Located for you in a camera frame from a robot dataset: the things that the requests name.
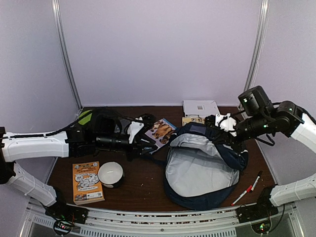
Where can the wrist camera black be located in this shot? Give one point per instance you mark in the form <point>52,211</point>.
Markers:
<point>103,124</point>
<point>255,100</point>

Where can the green plate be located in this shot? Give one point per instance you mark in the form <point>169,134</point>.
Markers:
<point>85,117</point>

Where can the yellow picture-grid book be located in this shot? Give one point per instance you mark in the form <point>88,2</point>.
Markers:
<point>186,120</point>

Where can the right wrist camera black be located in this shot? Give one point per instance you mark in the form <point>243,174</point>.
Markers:
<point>255,100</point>

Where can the right aluminium corner post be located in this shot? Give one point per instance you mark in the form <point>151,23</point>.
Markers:
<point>258,45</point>

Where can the left aluminium corner post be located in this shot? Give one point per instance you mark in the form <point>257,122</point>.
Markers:
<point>64,51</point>

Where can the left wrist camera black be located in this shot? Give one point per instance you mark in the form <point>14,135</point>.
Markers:
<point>103,124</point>

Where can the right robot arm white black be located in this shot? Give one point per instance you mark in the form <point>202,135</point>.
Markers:
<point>267,118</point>

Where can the white booklet with barcode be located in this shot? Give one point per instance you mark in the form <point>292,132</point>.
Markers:
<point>200,108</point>

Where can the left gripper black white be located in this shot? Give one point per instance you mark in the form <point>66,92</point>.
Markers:
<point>136,136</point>

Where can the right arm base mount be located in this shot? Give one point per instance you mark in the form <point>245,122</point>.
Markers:
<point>259,214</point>

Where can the orange cartoon paperback book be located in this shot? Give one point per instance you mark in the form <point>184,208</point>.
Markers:
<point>87,187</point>

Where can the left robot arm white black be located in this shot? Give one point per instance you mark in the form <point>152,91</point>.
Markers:
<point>73,140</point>

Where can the red white marker pen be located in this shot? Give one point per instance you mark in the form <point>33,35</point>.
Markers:
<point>242,195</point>

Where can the aluminium corner post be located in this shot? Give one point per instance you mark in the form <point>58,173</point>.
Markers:
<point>258,45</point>
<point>64,51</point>

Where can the navy blue student backpack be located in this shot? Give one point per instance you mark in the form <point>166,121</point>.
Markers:
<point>201,168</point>

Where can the black white marker pen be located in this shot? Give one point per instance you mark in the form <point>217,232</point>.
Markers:
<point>256,181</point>

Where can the white black bowl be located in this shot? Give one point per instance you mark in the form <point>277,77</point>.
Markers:
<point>111,174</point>

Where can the aluminium front rail frame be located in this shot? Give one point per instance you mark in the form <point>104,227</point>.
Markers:
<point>222,222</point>

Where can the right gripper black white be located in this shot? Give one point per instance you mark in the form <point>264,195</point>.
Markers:
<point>222,133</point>

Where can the dog picture book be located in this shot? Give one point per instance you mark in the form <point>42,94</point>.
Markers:
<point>160,133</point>

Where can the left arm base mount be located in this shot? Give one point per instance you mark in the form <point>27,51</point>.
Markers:
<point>66,217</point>

